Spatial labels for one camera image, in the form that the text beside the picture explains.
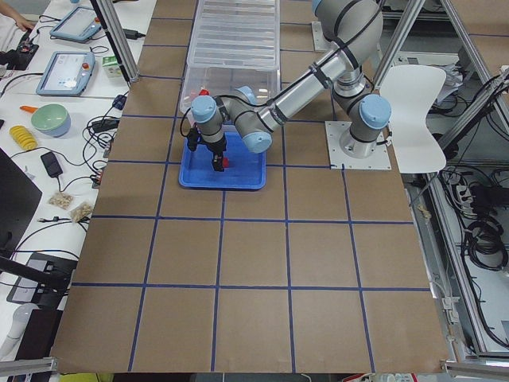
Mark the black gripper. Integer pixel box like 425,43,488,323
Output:
187,127,227,172

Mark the clear plastic box lid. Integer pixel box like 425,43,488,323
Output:
187,0,280,72

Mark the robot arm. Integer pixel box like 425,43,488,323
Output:
185,0,391,172

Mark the clear plastic storage box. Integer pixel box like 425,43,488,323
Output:
178,65,282,124

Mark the blue plastic tray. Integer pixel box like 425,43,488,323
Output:
178,131,266,193

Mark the green white carton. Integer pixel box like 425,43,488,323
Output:
101,56,122,78

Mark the black power adapter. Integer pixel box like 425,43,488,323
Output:
41,152,63,178

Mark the green bowl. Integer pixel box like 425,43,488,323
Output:
31,103,71,138

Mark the teach pendant tablet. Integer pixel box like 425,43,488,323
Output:
49,6,101,43
36,51,95,96

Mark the yellow toy corn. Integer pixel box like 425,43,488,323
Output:
9,125,38,151

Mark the toy carrot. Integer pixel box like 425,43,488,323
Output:
20,105,38,114

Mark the white chair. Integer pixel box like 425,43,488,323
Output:
379,64,446,173

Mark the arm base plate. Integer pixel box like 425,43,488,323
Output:
324,121,391,170

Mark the aluminium frame post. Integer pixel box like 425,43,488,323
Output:
91,0,139,84

